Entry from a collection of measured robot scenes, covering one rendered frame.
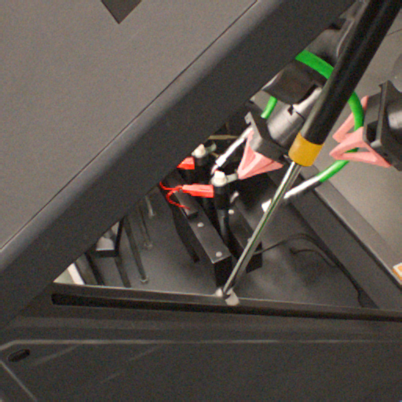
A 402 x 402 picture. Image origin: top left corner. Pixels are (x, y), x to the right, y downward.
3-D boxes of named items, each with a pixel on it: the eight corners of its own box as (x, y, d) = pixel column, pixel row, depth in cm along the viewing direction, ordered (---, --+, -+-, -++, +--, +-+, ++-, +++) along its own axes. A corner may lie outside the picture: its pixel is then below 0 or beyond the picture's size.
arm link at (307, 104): (351, 100, 71) (336, 78, 75) (319, 80, 68) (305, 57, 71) (317, 133, 75) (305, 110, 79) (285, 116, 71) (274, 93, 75)
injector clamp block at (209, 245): (263, 286, 101) (262, 240, 90) (219, 307, 99) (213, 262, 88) (194, 183, 123) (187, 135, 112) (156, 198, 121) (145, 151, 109)
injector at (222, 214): (246, 253, 97) (243, 177, 82) (224, 264, 96) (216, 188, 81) (240, 243, 99) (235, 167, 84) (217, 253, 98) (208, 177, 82)
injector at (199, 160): (228, 225, 102) (221, 149, 87) (206, 235, 101) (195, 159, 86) (222, 217, 104) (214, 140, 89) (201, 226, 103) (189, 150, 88)
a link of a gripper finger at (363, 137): (314, 156, 66) (375, 134, 59) (322, 115, 69) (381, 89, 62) (345, 181, 69) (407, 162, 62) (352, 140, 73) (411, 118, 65)
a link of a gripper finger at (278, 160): (212, 153, 83) (248, 112, 78) (244, 166, 87) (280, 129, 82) (221, 182, 78) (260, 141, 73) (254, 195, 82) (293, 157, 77)
